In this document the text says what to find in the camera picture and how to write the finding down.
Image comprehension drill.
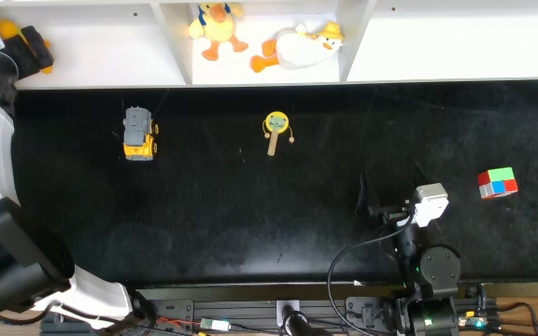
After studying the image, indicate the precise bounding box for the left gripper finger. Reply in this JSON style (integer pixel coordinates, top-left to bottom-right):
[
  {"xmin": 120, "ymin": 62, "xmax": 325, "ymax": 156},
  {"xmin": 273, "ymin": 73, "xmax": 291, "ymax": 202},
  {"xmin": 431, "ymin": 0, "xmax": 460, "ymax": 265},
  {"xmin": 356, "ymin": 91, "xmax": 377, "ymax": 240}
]
[
  {"xmin": 3, "ymin": 35, "xmax": 41, "ymax": 79},
  {"xmin": 20, "ymin": 25, "xmax": 55, "ymax": 71}
]

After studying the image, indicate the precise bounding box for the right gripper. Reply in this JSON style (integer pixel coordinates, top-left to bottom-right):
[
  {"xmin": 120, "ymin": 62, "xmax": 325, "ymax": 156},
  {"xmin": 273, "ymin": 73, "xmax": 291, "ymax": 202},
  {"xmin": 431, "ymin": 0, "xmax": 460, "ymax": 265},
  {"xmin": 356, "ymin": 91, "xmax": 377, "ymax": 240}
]
[{"xmin": 355, "ymin": 163, "xmax": 432, "ymax": 229}]

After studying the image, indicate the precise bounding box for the orange dinosaur toy figure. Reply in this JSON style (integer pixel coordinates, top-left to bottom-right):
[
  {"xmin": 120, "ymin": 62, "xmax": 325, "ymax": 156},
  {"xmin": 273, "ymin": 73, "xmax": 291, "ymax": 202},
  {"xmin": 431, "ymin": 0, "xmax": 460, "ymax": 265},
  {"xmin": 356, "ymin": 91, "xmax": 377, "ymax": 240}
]
[{"xmin": 0, "ymin": 18, "xmax": 54, "ymax": 76}]

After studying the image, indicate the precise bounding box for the many-coloured puzzle cube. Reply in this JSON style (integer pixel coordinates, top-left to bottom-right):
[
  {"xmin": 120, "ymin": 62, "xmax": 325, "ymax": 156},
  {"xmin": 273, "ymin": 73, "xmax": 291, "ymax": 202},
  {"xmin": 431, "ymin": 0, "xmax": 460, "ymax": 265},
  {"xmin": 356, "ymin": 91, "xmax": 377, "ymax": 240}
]
[{"xmin": 477, "ymin": 166, "xmax": 519, "ymax": 200}]

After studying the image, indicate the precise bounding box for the grey and yellow toy truck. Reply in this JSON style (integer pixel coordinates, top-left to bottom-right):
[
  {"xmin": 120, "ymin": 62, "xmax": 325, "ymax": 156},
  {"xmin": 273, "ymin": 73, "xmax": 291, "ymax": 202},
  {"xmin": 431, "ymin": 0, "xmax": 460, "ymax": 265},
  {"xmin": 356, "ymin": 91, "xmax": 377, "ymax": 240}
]
[{"xmin": 122, "ymin": 106, "xmax": 161, "ymax": 162}]

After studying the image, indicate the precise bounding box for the yellow rattle drum toy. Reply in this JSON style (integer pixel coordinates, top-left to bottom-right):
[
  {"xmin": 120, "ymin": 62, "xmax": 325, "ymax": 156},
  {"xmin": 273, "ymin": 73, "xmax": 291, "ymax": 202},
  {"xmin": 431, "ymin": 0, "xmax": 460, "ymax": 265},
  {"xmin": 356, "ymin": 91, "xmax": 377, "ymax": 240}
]
[{"xmin": 262, "ymin": 110, "xmax": 296, "ymax": 158}]

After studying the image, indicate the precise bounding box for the white shelf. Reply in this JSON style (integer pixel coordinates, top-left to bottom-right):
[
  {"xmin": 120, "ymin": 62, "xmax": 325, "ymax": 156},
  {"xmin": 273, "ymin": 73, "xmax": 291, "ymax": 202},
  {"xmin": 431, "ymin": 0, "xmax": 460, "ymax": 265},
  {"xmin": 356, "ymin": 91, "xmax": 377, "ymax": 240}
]
[{"xmin": 0, "ymin": 0, "xmax": 538, "ymax": 91}]

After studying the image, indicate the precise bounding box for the white plush duck with hat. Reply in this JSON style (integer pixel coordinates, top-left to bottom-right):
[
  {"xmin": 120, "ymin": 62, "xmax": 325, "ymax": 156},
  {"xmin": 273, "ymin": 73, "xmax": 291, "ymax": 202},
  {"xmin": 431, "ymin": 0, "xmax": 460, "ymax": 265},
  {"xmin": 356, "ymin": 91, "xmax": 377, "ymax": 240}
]
[{"xmin": 249, "ymin": 21, "xmax": 345, "ymax": 74}]

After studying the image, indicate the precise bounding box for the yellow plush duck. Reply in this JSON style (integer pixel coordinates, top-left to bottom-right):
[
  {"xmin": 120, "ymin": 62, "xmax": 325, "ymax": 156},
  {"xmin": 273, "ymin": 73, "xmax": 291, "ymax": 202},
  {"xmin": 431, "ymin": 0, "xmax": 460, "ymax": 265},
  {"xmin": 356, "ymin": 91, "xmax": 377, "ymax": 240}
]
[{"xmin": 188, "ymin": 2, "xmax": 249, "ymax": 62}]

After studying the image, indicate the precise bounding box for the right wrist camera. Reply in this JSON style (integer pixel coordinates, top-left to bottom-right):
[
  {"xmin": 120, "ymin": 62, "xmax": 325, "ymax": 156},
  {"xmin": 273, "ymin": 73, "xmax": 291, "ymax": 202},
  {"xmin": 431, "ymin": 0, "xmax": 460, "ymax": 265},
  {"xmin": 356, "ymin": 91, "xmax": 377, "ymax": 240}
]
[{"xmin": 411, "ymin": 182, "xmax": 450, "ymax": 229}]

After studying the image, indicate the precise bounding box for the black cable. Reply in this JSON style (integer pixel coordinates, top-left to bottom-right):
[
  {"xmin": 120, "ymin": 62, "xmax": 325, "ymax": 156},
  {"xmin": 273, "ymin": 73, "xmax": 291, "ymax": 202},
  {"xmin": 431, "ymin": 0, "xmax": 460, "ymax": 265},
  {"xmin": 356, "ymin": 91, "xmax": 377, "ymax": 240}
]
[
  {"xmin": 0, "ymin": 291, "xmax": 64, "ymax": 328},
  {"xmin": 327, "ymin": 209, "xmax": 416, "ymax": 336}
]

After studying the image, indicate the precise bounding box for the mounting rail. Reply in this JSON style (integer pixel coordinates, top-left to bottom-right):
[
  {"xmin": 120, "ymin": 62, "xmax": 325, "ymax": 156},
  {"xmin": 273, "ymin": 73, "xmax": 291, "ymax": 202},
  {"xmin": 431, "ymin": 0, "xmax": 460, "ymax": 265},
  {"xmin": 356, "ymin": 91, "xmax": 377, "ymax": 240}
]
[{"xmin": 39, "ymin": 282, "xmax": 538, "ymax": 336}]

